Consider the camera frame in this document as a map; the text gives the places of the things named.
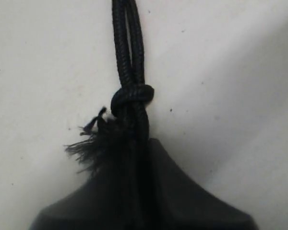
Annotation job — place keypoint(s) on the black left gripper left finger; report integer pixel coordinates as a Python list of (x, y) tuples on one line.
[(97, 205)]

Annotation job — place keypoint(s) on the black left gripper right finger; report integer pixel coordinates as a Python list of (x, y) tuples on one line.
[(182, 204)]

